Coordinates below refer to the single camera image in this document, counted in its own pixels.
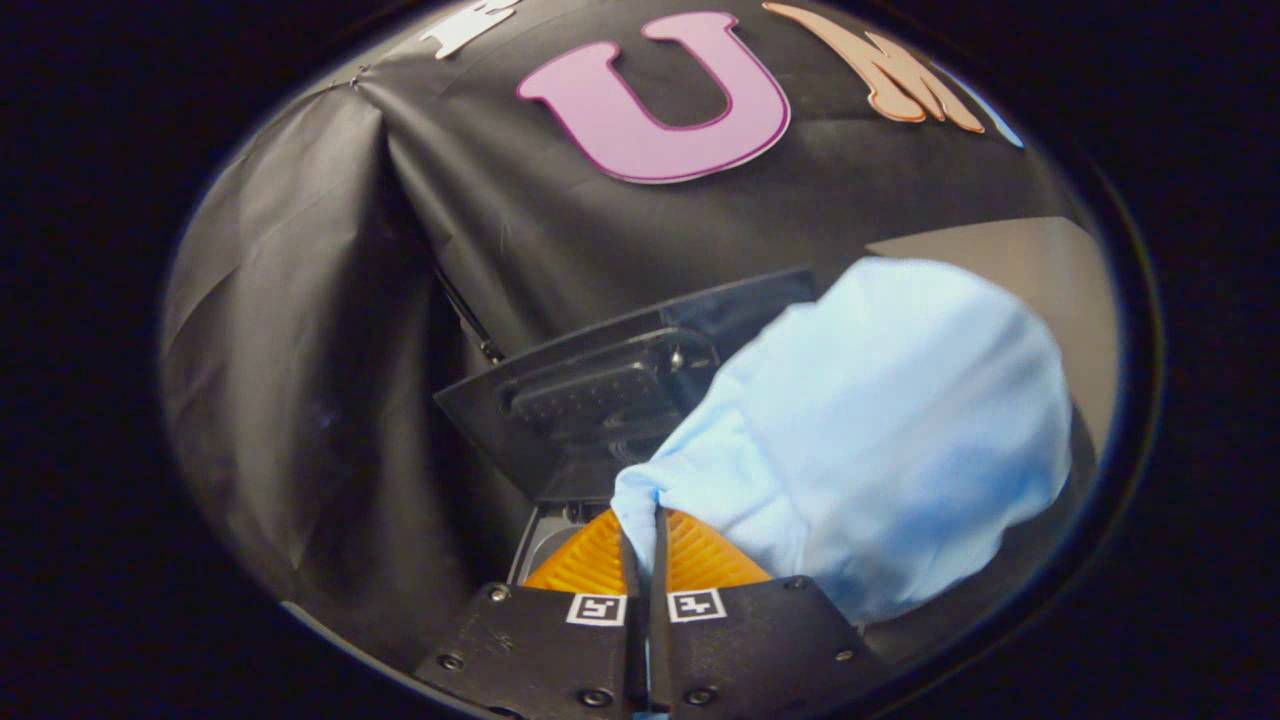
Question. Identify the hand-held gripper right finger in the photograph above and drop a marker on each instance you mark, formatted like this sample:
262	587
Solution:
760	640

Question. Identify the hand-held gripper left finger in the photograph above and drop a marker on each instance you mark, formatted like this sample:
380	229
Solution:
540	640

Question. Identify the light blue cloth garment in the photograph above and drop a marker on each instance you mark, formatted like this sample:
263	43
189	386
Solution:
880	430

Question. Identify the dark washing machine lid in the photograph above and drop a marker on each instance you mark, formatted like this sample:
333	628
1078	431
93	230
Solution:
590	420

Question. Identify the black backdrop cloth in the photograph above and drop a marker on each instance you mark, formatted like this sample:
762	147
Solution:
300	350

